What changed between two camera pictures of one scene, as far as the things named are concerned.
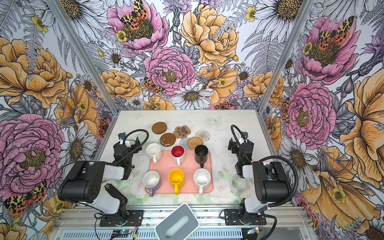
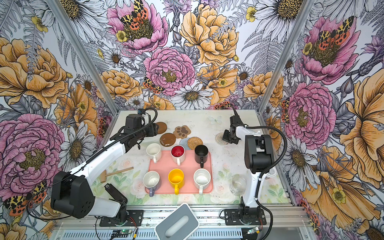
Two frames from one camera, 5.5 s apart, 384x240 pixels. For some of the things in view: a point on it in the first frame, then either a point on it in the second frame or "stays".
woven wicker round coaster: (194, 141) stays
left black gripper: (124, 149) to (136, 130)
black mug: (201, 154) stays
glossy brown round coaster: (167, 139) stays
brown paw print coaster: (182, 132) stays
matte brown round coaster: (159, 128) stays
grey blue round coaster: (183, 142) stays
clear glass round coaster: (203, 135) to (219, 140)
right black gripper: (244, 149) to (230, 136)
